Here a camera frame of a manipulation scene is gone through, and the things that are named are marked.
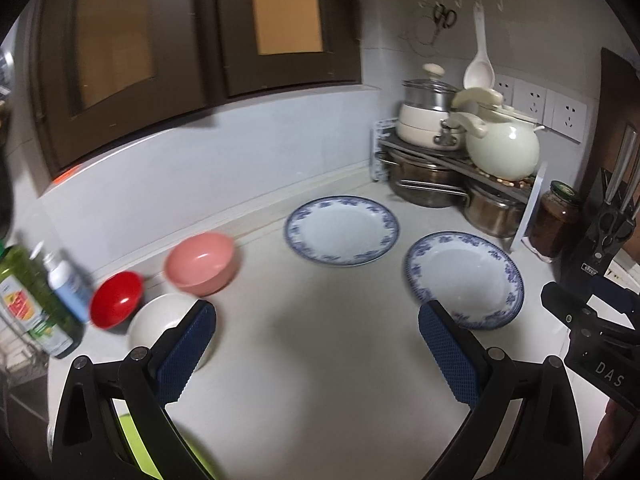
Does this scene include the black hanging scissors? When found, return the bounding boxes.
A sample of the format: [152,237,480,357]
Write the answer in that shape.
[431,4,458,46]

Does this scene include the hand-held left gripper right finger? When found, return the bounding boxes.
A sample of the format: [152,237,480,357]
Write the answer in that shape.
[417,300,586,480]

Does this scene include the steel knife handles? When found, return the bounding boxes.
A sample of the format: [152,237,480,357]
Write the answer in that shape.
[605,125,640,206]

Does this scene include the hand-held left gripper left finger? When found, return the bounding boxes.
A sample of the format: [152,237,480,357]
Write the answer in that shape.
[50,300,218,480]

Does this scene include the blue patterned white plate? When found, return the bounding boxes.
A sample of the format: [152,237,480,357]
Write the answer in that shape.
[404,231,525,331]
[284,196,401,267]

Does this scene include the brown window sash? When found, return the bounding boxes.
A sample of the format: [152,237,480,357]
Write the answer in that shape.
[210,0,362,99]
[30,0,213,181]

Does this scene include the white bowl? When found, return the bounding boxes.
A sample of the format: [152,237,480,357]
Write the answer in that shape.
[127,293,216,373]

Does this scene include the white wall socket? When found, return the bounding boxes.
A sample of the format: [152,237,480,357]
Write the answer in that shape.
[492,74,516,106]
[550,91,588,143]
[515,80,549,113]

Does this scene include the cream round ceramic pot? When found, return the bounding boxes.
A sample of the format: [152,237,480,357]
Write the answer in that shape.
[447,87,546,182]

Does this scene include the black knife block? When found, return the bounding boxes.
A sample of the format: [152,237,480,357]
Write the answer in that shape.
[560,167,640,286]

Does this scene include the grey pot shelf rack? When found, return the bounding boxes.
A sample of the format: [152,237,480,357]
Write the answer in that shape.
[370,117,549,253]

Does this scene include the brown sauce jar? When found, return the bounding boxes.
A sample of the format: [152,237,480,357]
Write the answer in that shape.
[529,180,581,263]

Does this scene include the cream enamel pot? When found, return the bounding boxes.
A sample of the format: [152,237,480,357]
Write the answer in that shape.
[397,102,468,151]

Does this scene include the white spray bottle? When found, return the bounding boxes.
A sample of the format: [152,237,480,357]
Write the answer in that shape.
[31,242,93,323]

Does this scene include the green oil bottle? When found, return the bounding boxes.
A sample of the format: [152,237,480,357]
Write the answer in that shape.
[0,244,85,360]

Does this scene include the red bowl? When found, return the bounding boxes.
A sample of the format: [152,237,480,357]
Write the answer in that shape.
[90,271,145,330]

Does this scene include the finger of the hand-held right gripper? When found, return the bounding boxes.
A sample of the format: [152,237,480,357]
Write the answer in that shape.
[541,281,603,330]
[590,276,640,315]

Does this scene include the wooden bead trivet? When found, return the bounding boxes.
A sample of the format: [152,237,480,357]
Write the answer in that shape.
[492,172,537,190]

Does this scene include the large steel pot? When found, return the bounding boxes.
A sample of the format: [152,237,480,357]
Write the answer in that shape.
[380,150,468,208]

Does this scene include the steel steamer pot with lid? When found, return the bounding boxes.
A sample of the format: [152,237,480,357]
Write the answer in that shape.
[402,62,458,113]

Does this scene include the pink bowl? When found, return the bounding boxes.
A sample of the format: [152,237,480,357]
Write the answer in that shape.
[165,232,237,297]

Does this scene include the wire dish rack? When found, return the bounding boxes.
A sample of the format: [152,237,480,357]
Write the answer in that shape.
[0,320,51,411]

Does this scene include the person's right hand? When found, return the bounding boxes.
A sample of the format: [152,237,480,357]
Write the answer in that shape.
[587,399,640,480]

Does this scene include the dark brown board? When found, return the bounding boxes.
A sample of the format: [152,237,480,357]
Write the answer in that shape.
[597,47,640,196]

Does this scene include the green cloth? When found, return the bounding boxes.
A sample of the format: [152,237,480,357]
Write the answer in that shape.
[112,400,211,480]

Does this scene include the small steel pot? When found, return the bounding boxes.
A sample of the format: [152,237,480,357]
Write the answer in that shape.
[462,182,528,238]

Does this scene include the white ladle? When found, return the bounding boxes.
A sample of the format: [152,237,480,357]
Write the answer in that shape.
[462,2,496,91]

